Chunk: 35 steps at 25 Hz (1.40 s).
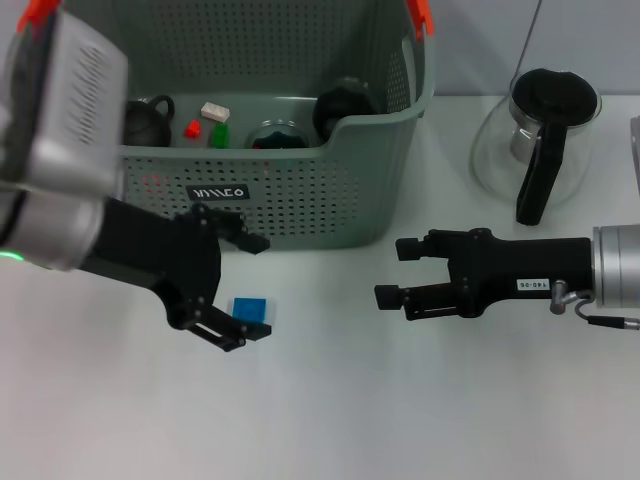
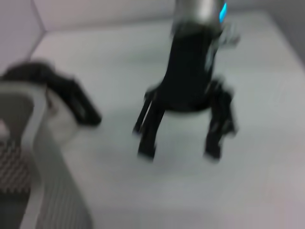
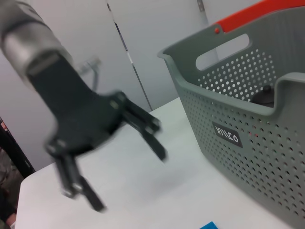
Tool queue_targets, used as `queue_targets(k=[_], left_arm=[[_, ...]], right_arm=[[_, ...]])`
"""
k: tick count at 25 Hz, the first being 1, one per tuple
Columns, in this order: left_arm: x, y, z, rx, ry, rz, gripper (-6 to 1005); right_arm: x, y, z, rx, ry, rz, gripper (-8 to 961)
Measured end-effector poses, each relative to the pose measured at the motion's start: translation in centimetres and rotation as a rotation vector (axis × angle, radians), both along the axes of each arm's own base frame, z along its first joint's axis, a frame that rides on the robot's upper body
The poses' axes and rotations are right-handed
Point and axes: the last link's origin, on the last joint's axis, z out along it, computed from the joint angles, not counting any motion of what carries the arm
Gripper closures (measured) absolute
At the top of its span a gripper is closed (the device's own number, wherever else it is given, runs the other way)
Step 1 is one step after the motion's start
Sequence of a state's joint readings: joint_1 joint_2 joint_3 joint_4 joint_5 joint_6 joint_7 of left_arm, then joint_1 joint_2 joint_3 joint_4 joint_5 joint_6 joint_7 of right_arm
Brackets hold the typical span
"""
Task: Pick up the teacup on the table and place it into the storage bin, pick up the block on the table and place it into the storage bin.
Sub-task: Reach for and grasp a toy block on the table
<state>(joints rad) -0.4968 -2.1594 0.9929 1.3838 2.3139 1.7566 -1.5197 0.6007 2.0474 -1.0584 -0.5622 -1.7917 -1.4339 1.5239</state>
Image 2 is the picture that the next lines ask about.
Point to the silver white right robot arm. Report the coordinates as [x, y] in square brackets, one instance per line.
[197, 9]

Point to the grey-green perforated storage basket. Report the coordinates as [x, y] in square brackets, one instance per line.
[47, 167]

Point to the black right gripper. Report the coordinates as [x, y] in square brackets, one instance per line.
[190, 71]

